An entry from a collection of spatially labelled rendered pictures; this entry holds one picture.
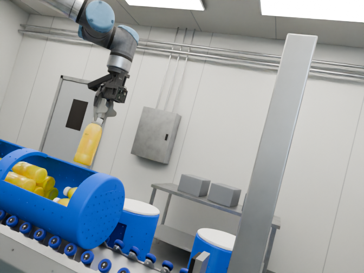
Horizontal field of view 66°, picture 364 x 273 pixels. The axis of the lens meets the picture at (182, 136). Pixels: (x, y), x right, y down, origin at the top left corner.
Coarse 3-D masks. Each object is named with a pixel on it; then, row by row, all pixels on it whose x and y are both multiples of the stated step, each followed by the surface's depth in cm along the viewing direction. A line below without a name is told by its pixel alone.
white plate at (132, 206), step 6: (126, 198) 171; (126, 204) 156; (132, 204) 159; (138, 204) 163; (144, 204) 167; (126, 210) 146; (132, 210) 146; (138, 210) 150; (144, 210) 153; (150, 210) 157; (156, 210) 160
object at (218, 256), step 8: (200, 240) 133; (192, 248) 139; (200, 248) 131; (208, 248) 128; (216, 248) 127; (192, 256) 135; (216, 256) 126; (224, 256) 125; (208, 264) 127; (216, 264) 126; (224, 264) 125; (208, 272) 126; (216, 272) 125; (224, 272) 125
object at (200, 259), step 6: (198, 252) 97; (204, 252) 97; (192, 258) 91; (198, 258) 90; (204, 258) 91; (192, 264) 90; (198, 264) 89; (204, 264) 93; (192, 270) 90; (198, 270) 89; (204, 270) 95
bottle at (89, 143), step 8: (88, 128) 105; (96, 128) 106; (88, 136) 104; (96, 136) 106; (80, 144) 105; (88, 144) 104; (96, 144) 106; (80, 152) 104; (88, 152) 104; (80, 160) 103; (88, 160) 104
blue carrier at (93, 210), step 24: (0, 144) 145; (0, 168) 112; (48, 168) 136; (72, 168) 127; (0, 192) 110; (24, 192) 105; (96, 192) 101; (120, 192) 116; (24, 216) 107; (48, 216) 101; (72, 216) 97; (96, 216) 104; (120, 216) 121; (72, 240) 100; (96, 240) 108
